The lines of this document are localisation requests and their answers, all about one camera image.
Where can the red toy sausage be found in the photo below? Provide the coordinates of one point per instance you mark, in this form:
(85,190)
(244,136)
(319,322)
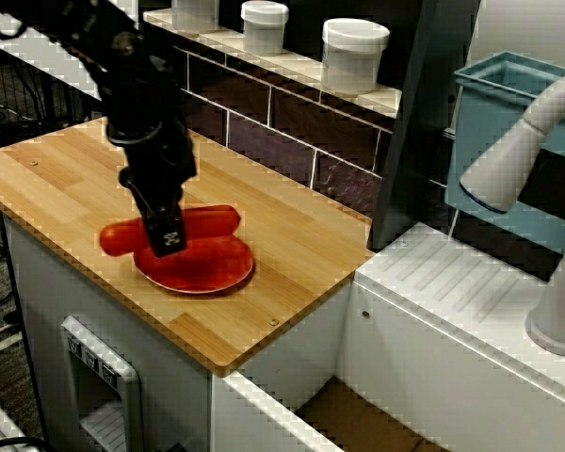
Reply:
(212,221)

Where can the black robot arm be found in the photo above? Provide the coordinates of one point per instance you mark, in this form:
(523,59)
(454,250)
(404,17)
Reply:
(103,52)

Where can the white jar cut by frame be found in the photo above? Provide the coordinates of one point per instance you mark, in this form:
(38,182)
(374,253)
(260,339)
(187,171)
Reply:
(195,11)

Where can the white toy sink unit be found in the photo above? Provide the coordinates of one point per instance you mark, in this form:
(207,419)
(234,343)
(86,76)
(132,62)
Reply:
(452,329)

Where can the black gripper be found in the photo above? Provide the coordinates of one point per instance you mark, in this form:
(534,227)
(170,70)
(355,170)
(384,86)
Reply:
(157,150)

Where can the large white lidded jar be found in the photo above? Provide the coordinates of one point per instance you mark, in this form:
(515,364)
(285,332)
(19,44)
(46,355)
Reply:
(353,56)

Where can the small white lidded jar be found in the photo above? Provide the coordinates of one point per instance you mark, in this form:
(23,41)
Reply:
(263,28)

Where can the blue plastic bin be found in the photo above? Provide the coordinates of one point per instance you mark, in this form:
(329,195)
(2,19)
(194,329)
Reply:
(489,141)

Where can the grey toy faucet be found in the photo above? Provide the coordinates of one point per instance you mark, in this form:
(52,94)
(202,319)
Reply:
(537,141)

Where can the dark grey upright post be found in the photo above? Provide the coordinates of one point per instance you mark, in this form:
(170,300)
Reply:
(419,122)

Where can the red round plate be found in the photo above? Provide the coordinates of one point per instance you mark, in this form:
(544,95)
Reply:
(202,268)

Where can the cream tiled shelf ledge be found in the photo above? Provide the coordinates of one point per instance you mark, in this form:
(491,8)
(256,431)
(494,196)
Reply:
(282,63)

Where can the white toy kitchen cabinet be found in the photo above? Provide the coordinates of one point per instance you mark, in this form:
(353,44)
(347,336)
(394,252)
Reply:
(122,339)

